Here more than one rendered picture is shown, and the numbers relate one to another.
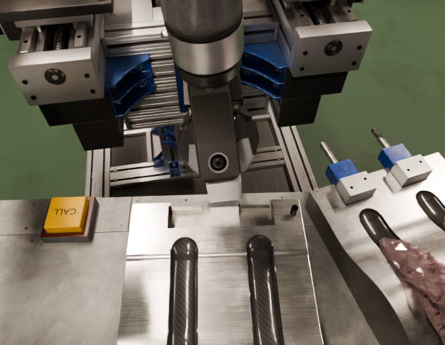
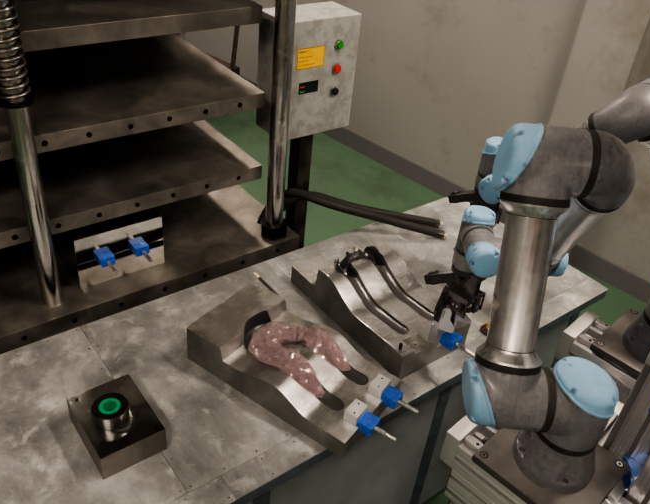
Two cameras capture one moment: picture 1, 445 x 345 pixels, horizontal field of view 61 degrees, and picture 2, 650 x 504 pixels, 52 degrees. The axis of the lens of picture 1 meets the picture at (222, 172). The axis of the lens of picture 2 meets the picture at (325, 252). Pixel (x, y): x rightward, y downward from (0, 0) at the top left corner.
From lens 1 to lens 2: 1.71 m
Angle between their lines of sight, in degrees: 85
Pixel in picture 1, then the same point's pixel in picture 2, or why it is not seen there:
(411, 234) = (336, 378)
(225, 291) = (400, 311)
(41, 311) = not seen: hidden behind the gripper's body
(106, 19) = (623, 387)
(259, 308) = (382, 314)
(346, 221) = (372, 372)
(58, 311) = not seen: hidden behind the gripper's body
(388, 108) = not seen: outside the picture
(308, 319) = (362, 317)
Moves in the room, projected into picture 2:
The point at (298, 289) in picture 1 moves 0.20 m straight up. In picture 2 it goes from (373, 324) to (384, 265)
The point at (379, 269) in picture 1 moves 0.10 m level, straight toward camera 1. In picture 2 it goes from (345, 347) to (352, 323)
